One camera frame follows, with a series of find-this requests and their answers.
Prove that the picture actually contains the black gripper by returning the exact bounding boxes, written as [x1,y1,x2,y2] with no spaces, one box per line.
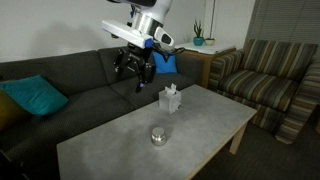
[112,42,157,94]

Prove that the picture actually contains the small white plant pot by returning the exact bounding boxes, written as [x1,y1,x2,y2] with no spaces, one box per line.
[204,37,216,47]

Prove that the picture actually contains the grey tissue box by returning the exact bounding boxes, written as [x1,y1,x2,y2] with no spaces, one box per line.
[158,88,183,115]

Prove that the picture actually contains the window blinds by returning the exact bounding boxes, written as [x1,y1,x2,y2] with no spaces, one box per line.
[244,0,320,58]

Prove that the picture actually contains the wooden side table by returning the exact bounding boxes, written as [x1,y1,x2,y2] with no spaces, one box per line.
[173,46,237,90]

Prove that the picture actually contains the teal pot with plant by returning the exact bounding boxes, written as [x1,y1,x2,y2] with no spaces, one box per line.
[192,18,206,47]

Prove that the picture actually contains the small glass cup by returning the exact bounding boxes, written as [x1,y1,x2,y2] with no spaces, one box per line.
[150,126,168,147]

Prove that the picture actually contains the white tissue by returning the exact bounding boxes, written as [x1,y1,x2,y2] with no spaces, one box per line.
[164,82,178,97]

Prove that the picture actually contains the wooden coffee table leg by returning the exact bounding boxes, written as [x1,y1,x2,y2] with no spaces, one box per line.
[228,121,250,156]

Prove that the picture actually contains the dark grey sofa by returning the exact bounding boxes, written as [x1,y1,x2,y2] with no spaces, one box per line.
[0,42,205,180]

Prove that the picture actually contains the silver bottle lid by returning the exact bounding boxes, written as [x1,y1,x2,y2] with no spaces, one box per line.
[151,126,167,137]

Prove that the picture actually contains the yellow-brown cushion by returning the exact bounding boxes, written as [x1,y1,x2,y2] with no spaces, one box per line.
[0,88,32,133]

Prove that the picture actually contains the white tray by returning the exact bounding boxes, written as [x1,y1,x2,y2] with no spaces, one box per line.
[173,41,237,56]

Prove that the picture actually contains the teal cushion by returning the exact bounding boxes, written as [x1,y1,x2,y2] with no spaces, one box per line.
[0,74,70,117]

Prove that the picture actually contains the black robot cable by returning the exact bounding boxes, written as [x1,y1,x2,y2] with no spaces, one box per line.
[150,46,186,57]

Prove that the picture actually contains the blue cushion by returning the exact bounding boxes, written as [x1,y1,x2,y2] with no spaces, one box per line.
[152,50,179,75]

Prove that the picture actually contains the striped armchair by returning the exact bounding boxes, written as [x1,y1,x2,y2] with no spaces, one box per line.
[207,38,320,145]

